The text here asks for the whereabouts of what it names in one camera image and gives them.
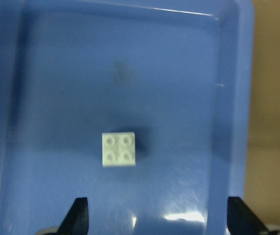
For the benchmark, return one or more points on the white block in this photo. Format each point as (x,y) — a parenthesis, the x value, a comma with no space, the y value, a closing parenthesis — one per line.
(118,149)

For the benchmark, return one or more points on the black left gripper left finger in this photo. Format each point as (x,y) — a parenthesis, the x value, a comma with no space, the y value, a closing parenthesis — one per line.
(76,221)

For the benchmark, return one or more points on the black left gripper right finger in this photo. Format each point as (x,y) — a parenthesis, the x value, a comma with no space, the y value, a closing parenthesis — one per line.
(241,220)

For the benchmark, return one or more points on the blue plastic tray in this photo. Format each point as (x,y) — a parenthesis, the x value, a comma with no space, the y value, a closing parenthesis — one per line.
(177,73)

